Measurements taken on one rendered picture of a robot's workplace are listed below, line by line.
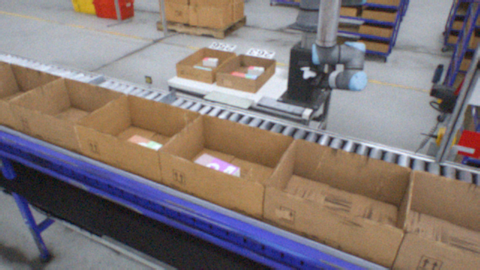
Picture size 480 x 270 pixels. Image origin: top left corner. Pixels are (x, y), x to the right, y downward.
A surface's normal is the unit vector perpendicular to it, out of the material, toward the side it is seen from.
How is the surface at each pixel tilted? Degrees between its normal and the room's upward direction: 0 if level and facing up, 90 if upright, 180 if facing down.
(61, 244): 0
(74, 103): 89
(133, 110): 90
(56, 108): 89
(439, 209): 89
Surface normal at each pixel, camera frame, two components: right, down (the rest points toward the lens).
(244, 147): -0.44, 0.47
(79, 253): 0.01, -0.84
